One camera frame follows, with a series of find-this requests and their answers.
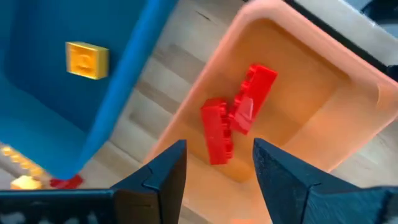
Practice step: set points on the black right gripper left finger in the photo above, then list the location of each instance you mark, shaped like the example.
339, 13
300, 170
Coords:
149, 202

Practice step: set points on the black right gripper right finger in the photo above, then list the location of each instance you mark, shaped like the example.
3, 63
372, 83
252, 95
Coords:
295, 202

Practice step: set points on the red toy brick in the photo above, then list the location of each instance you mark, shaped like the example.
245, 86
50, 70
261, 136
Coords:
255, 90
66, 183
216, 133

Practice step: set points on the pink translucent plastic bin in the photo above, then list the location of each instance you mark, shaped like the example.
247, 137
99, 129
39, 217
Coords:
311, 109

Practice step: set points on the yellow toy brick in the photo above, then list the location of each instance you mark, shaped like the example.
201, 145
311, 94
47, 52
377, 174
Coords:
26, 183
21, 163

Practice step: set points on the small yellow square brick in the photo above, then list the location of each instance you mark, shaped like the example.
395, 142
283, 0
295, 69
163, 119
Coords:
87, 60

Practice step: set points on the blue plastic bin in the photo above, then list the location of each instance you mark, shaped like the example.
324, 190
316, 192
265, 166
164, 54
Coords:
46, 109

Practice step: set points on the black aluminium table frame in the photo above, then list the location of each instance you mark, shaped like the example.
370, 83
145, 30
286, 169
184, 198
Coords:
342, 36

